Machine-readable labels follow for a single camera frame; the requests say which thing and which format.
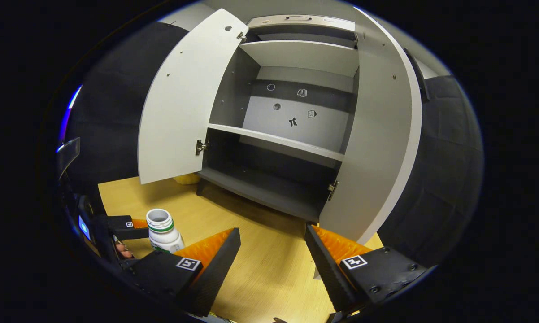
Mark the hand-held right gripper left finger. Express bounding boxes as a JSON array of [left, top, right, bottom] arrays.
[[117, 227, 242, 318]]

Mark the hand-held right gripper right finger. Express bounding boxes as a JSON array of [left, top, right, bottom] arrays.
[[305, 224, 431, 314]]

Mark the white plastic bottle green label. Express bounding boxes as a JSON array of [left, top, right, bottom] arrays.
[[146, 209, 186, 254]]

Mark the white cabinet door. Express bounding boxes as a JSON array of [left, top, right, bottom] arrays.
[[318, 7, 423, 246], [137, 8, 250, 185]]

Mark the white cabinet shelf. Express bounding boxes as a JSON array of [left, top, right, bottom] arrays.
[[207, 123, 344, 170], [239, 39, 360, 78]]

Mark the grey and white cabinet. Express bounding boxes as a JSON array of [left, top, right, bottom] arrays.
[[196, 13, 361, 224]]

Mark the beige cabinet drawer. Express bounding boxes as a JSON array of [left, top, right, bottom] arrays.
[[247, 14, 356, 33]]

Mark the black backdrop cloth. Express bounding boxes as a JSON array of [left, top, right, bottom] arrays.
[[65, 22, 189, 198], [377, 74, 484, 270]]

